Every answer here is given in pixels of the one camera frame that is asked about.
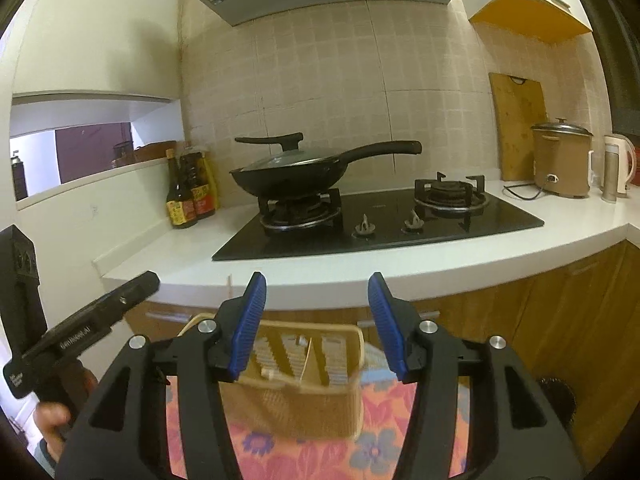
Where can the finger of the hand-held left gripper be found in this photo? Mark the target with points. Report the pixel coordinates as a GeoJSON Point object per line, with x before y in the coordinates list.
{"type": "Point", "coordinates": [132, 292]}

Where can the yellow and white wall cabinet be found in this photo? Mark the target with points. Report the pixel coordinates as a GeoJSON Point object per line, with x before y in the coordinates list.
{"type": "Point", "coordinates": [530, 15]}

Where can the black wok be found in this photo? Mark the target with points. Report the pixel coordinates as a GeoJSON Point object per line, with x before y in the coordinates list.
{"type": "Point", "coordinates": [285, 177]}

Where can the beige plastic utensil basket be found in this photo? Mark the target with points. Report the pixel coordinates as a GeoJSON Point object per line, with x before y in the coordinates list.
{"type": "Point", "coordinates": [300, 405]}

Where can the dark red label sauce bottle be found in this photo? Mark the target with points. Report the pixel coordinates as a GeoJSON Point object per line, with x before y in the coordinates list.
{"type": "Point", "coordinates": [202, 195]}

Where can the dark spray can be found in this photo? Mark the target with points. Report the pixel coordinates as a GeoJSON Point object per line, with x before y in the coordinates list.
{"type": "Point", "coordinates": [19, 175]}

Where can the person's left hand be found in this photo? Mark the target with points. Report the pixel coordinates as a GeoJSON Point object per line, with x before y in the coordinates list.
{"type": "Point", "coordinates": [50, 417]}

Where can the tall soy sauce bottle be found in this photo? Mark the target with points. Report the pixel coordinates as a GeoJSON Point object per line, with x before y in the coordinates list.
{"type": "Point", "coordinates": [181, 200]}

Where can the yellow seasoning bottle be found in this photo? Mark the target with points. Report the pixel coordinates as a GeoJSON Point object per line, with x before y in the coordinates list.
{"type": "Point", "coordinates": [212, 182]}

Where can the wooden cutting board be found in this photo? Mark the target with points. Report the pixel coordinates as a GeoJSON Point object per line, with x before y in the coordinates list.
{"type": "Point", "coordinates": [517, 125]}

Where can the glass wok lid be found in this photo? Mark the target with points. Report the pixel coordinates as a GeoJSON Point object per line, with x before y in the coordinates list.
{"type": "Point", "coordinates": [295, 160]}

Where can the black gas stove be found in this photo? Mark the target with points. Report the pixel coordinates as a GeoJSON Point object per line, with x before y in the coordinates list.
{"type": "Point", "coordinates": [450, 230]}

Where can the steel thermos flask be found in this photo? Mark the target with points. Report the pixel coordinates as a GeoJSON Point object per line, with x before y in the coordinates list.
{"type": "Point", "coordinates": [610, 175]}

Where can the white electric kettle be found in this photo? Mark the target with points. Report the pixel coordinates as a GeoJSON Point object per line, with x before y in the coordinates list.
{"type": "Point", "coordinates": [625, 160]}

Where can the wooden base cabinets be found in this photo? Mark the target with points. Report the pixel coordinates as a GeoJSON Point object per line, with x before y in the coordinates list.
{"type": "Point", "coordinates": [575, 320]}

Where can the floral orange cloth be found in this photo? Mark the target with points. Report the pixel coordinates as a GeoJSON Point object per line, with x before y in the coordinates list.
{"type": "Point", "coordinates": [310, 460]}

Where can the light blue towel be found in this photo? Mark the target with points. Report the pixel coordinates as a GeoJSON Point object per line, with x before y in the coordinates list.
{"type": "Point", "coordinates": [375, 365]}

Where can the brown rice cooker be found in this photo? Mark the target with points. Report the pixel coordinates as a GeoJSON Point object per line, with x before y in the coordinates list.
{"type": "Point", "coordinates": [560, 165]}

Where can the dark round object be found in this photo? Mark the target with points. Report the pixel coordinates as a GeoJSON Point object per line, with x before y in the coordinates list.
{"type": "Point", "coordinates": [557, 400]}

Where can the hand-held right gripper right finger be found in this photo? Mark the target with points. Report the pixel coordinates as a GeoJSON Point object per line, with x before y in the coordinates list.
{"type": "Point", "coordinates": [385, 320]}

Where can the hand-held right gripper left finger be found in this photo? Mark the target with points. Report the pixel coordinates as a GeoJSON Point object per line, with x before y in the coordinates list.
{"type": "Point", "coordinates": [250, 325]}

